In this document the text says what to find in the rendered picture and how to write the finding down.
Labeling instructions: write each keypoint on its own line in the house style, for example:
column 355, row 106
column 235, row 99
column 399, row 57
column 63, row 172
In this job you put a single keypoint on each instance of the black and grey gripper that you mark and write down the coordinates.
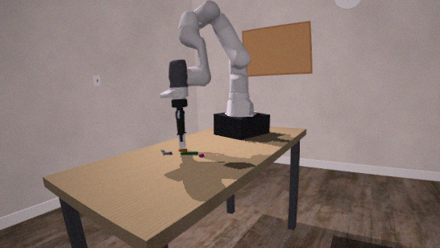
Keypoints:
column 180, row 120

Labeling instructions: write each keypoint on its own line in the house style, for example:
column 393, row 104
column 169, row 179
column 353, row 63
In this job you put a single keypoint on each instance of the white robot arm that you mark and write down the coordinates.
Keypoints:
column 188, row 34

